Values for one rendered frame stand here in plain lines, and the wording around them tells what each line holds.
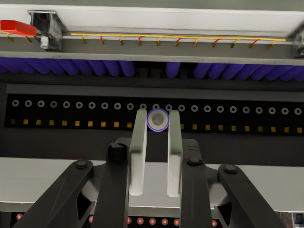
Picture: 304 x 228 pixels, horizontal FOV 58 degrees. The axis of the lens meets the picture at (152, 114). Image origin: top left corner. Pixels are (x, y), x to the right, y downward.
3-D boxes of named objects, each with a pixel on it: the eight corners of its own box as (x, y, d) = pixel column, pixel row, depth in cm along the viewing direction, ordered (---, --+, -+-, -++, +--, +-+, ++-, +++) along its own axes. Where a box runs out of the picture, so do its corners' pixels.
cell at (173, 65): (180, 69, 40) (185, 51, 33) (174, 80, 40) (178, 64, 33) (168, 64, 40) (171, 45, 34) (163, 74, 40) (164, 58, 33)
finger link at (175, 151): (169, 152, 15) (183, 153, 15) (169, 109, 22) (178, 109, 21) (167, 197, 16) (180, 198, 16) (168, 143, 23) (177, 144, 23)
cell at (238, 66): (221, 67, 40) (234, 49, 34) (234, 67, 40) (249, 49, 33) (221, 79, 40) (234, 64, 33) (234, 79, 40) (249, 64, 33)
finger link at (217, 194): (182, 182, 14) (244, 185, 13) (179, 138, 18) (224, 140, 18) (181, 206, 14) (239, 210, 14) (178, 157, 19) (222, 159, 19)
